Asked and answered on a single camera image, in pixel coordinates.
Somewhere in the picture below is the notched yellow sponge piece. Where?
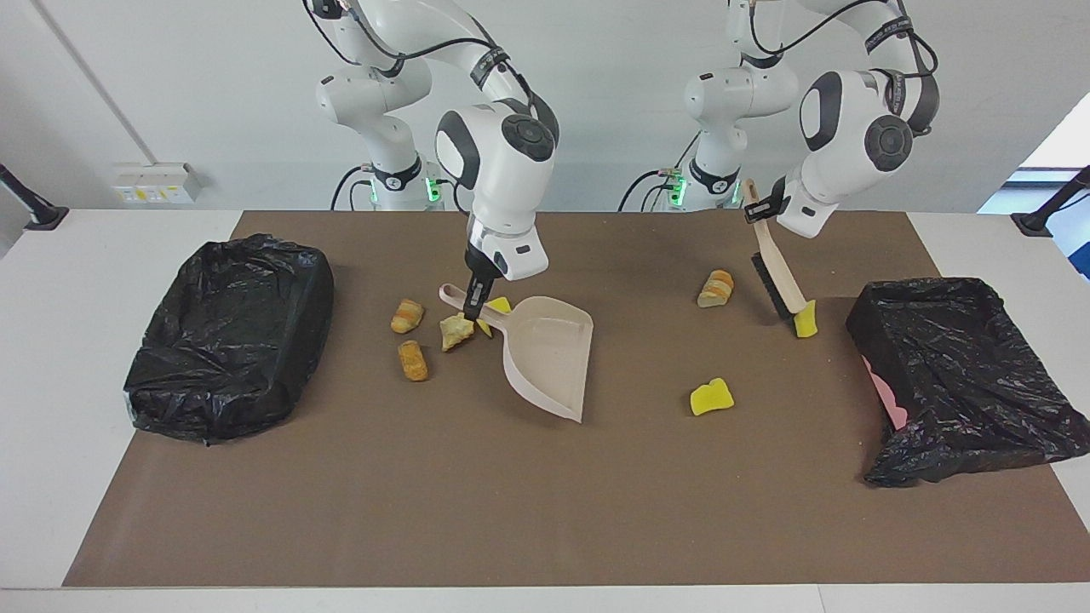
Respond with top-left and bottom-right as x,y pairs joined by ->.
475,295 -> 513,339

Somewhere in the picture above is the pale flaky toy pastry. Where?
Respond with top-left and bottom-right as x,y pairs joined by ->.
439,313 -> 476,352

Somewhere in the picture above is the beige hand brush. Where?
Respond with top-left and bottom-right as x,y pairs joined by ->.
741,177 -> 810,322

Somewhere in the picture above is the brown toy bread roll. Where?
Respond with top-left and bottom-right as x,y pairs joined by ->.
397,340 -> 430,382

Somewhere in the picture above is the beige plastic dustpan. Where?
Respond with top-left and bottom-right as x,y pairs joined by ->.
439,284 -> 594,424

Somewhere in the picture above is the large yellow sponge piece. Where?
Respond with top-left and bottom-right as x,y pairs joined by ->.
689,377 -> 736,417

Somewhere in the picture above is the black bagged bin pink side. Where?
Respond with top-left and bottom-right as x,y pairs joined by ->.
846,276 -> 1090,489

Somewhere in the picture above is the brown table mat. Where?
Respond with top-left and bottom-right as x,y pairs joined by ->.
61,209 -> 1090,588

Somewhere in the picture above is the black clamp stand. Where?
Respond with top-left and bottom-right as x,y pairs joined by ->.
1011,165 -> 1090,238
0,163 -> 71,232

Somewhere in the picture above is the black base cable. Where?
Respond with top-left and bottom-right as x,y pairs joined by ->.
617,166 -> 682,212
330,163 -> 376,212

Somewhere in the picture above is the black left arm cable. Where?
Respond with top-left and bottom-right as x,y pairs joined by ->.
748,0 -> 940,129

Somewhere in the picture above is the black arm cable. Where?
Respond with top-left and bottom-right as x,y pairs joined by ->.
302,0 -> 554,129
748,0 -> 940,129

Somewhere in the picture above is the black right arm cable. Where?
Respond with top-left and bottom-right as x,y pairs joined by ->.
302,0 -> 554,129

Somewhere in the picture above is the white wall socket box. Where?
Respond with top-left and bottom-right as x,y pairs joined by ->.
111,162 -> 205,206

